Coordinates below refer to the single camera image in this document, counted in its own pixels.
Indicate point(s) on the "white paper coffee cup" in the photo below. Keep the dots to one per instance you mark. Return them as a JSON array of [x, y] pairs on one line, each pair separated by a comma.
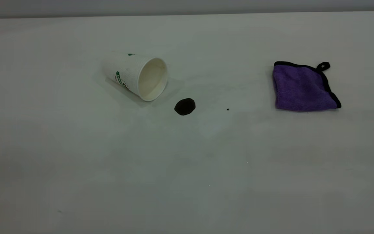
[[128, 73]]

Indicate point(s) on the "purple cloth with black trim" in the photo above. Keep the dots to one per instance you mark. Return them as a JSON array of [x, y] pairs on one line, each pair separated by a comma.
[[300, 89]]

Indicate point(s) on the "dark coffee spill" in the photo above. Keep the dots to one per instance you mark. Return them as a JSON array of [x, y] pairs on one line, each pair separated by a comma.
[[184, 106]]

